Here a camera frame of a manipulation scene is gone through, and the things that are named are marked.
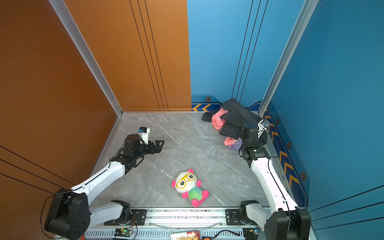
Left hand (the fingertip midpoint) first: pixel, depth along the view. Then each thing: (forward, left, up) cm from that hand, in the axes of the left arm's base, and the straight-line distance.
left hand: (158, 140), depth 86 cm
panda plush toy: (-22, -18, -7) cm, 29 cm away
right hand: (+2, -49, +10) cm, 50 cm away
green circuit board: (-43, +12, -16) cm, 47 cm away
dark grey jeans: (+23, -51, -2) cm, 56 cm away
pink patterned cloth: (+21, -37, -8) cm, 44 cm away
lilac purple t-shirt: (0, -47, -4) cm, 47 cm away
